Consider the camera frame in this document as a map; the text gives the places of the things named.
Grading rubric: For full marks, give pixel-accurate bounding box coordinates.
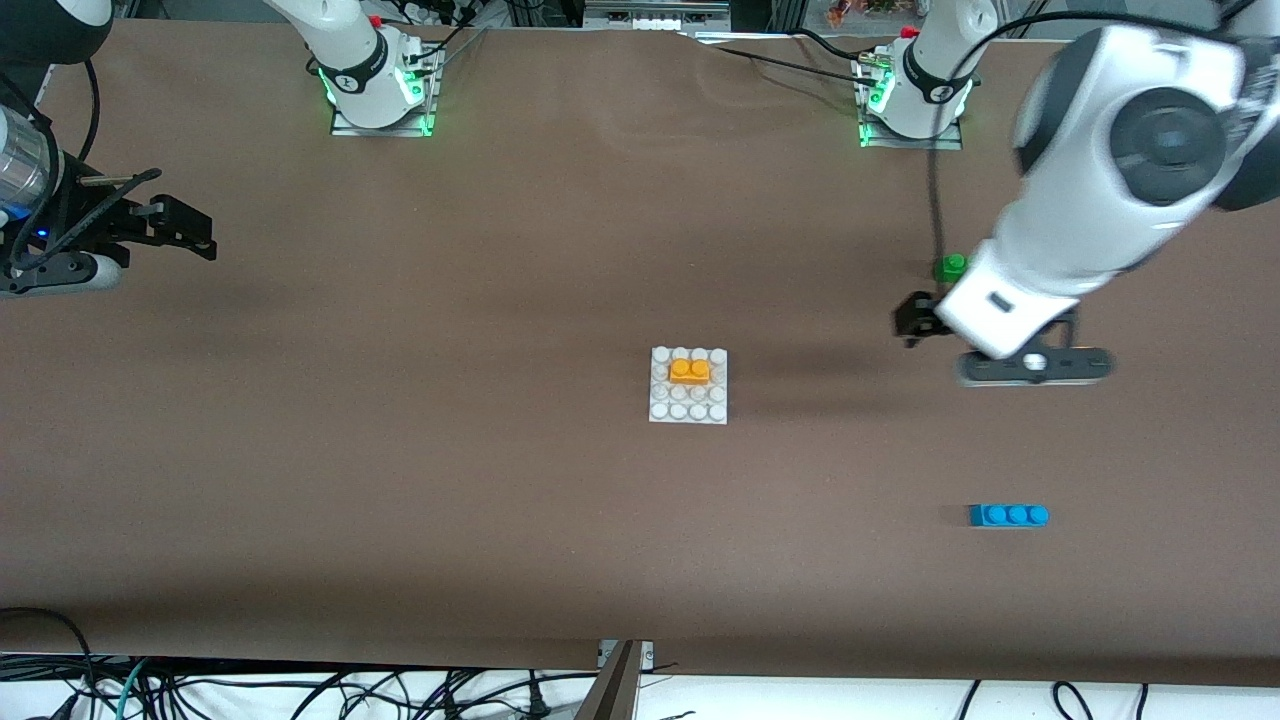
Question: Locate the dark slanted beam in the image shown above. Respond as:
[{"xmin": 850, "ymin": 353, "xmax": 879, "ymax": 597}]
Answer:
[{"xmin": 575, "ymin": 640, "xmax": 642, "ymax": 720}]

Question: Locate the black cable on table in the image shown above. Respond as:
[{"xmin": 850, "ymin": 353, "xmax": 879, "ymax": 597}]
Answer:
[{"xmin": 690, "ymin": 30, "xmax": 883, "ymax": 79}]

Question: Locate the grey cable on table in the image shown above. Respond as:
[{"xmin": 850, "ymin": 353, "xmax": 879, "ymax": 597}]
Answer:
[{"xmin": 410, "ymin": 22, "xmax": 491, "ymax": 69}]

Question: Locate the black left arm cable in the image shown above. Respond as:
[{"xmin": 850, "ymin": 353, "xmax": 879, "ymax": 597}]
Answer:
[{"xmin": 928, "ymin": 8, "xmax": 1111, "ymax": 273}]

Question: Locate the blue three-stud block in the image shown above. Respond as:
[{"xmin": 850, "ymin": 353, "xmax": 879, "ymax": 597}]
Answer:
[{"xmin": 968, "ymin": 503, "xmax": 1050, "ymax": 529}]

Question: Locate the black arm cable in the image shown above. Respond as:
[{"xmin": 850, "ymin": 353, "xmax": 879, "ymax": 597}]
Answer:
[
  {"xmin": 928, "ymin": 8, "xmax": 1111, "ymax": 273},
  {"xmin": 80, "ymin": 55, "xmax": 105, "ymax": 161}
]

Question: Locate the white studded base plate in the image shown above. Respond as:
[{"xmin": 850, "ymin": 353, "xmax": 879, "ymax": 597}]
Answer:
[{"xmin": 648, "ymin": 346, "xmax": 729, "ymax": 426}]

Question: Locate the white power strip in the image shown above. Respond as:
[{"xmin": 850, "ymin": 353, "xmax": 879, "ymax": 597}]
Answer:
[{"xmin": 583, "ymin": 0, "xmax": 731, "ymax": 32}]

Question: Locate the teal floor cable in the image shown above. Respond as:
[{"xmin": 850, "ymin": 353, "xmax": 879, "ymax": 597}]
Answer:
[{"xmin": 113, "ymin": 657, "xmax": 153, "ymax": 720}]

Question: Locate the black floor cable tangle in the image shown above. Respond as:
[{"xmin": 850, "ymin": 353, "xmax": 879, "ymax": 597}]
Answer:
[{"xmin": 60, "ymin": 660, "xmax": 601, "ymax": 720}]

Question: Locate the black looped floor cable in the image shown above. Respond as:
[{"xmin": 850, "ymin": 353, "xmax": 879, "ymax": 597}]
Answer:
[{"xmin": 0, "ymin": 606, "xmax": 97, "ymax": 701}]

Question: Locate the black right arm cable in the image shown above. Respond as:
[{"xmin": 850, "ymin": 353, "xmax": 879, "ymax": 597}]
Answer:
[{"xmin": 80, "ymin": 55, "xmax": 105, "ymax": 161}]

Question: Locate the brown table cover sheet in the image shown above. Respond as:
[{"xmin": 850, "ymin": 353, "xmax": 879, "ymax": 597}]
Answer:
[{"xmin": 0, "ymin": 18, "xmax": 1280, "ymax": 689}]

